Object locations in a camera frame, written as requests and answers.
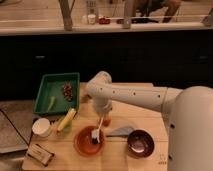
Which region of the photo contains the red background object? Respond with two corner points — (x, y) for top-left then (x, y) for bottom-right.
(99, 17), (111, 25)

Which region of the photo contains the red grapes bunch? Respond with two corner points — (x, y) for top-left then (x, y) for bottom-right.
(62, 83), (73, 101)

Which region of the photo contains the orange small object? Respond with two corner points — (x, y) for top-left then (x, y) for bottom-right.
(102, 117), (111, 127)

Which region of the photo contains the dark purple bowl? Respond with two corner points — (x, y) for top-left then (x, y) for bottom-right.
(127, 130), (155, 158)

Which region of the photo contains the green plastic tray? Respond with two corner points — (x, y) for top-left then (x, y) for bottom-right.
(34, 73), (80, 116)

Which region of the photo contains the white background cup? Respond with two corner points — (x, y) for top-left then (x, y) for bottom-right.
(88, 14), (96, 25)

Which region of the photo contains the red bowl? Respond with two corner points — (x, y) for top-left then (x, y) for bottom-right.
(74, 126), (105, 157)

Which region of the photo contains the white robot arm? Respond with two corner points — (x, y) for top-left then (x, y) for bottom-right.
(86, 71), (213, 171)

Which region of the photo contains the wooden board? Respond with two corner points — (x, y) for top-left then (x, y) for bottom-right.
(22, 83), (168, 171)

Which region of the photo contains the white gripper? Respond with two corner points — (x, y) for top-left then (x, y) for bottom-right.
(93, 101), (112, 116)

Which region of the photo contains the grey cloth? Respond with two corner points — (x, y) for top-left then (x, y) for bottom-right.
(106, 126), (134, 137)

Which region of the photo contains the white dish brush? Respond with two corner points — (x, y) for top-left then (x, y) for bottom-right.
(91, 117), (104, 144)

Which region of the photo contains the green pepper toy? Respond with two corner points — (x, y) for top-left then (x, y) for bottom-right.
(47, 96), (56, 112)

